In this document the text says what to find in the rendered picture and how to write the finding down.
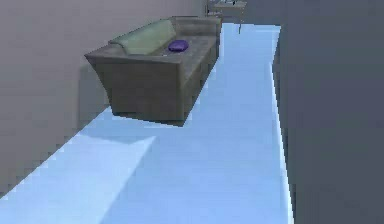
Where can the grey-green sofa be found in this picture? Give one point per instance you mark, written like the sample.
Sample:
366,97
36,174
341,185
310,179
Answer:
146,83

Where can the purple cushion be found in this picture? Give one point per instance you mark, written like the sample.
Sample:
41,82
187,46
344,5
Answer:
178,45

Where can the grey table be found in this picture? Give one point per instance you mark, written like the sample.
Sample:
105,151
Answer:
230,7

